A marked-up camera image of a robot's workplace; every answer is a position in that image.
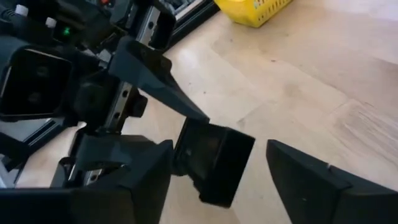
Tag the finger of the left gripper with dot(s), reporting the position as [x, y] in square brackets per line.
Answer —
[105, 151]
[149, 74]

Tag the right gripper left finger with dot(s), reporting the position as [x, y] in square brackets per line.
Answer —
[93, 205]

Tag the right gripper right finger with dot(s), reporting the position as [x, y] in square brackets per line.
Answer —
[326, 196]

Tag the black digital thermometer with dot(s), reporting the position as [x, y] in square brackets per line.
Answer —
[214, 161]

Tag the yellow plastic basket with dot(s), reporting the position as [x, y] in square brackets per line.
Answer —
[252, 12]

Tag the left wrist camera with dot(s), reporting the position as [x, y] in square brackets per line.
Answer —
[34, 84]

